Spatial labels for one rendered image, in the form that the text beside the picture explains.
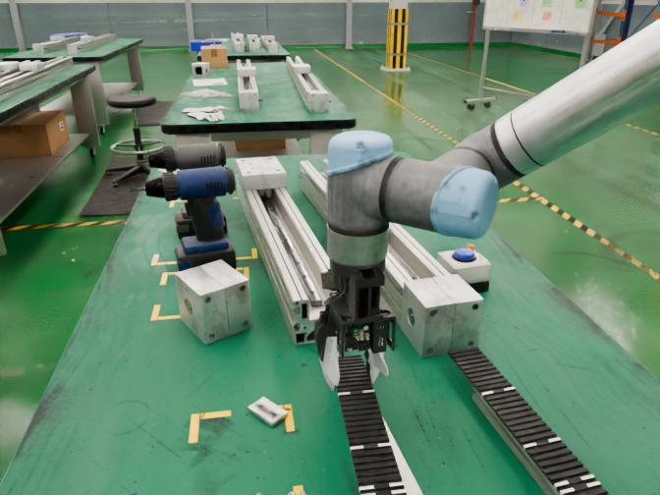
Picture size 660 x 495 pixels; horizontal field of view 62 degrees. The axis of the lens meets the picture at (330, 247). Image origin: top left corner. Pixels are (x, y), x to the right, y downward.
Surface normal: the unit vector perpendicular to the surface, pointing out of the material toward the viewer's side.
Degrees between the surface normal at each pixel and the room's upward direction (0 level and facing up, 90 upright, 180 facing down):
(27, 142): 90
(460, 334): 90
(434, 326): 90
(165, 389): 0
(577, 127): 109
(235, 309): 90
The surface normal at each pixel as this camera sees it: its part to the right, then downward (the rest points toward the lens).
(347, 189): -0.50, 0.33
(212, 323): 0.62, 0.33
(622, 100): -0.32, 0.65
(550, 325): 0.00, -0.91
